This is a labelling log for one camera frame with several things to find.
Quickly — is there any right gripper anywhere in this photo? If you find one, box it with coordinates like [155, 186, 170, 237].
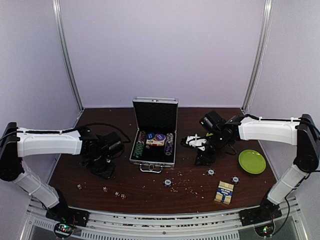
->
[194, 131, 231, 166]

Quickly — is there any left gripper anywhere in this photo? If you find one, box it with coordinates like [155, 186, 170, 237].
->
[85, 153, 116, 180]

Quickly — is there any purple 500 poker chip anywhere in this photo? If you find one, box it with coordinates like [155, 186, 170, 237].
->
[231, 176, 240, 184]
[207, 169, 216, 176]
[163, 178, 173, 187]

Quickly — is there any purple black chip stack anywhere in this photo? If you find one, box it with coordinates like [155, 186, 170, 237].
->
[164, 143, 173, 156]

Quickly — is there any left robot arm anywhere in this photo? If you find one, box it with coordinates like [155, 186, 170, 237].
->
[0, 122, 125, 222]

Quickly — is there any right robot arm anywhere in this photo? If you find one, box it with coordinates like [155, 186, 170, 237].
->
[185, 110, 320, 221]

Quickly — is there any blue gold card box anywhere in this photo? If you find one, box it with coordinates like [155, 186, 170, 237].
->
[214, 180, 234, 205]

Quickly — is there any blue peach chip stack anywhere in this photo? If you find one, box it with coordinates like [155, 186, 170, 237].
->
[165, 133, 174, 145]

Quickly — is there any green yellow chip stack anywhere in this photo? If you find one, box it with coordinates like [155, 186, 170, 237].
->
[133, 143, 144, 159]

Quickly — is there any green plate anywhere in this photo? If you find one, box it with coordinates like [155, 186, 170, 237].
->
[238, 149, 267, 175]

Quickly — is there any brown black chip stack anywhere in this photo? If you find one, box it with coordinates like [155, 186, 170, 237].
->
[137, 131, 146, 145]

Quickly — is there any purple small blind button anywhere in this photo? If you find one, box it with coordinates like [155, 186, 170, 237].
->
[155, 133, 166, 141]

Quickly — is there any playing card deck box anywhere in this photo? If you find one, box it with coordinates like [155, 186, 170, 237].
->
[145, 138, 165, 147]

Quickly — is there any aluminium poker case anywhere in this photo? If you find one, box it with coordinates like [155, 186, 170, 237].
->
[129, 96, 179, 174]

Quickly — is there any blue small blind button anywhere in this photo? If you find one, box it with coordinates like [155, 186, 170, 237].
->
[146, 132, 156, 140]

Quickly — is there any right aluminium frame post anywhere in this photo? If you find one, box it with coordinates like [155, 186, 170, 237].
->
[241, 0, 274, 114]

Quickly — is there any aluminium frame post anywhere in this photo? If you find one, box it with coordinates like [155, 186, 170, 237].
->
[52, 0, 84, 112]
[241, 0, 274, 114]

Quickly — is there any left aluminium frame post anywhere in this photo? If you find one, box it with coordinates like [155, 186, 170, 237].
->
[52, 0, 84, 112]

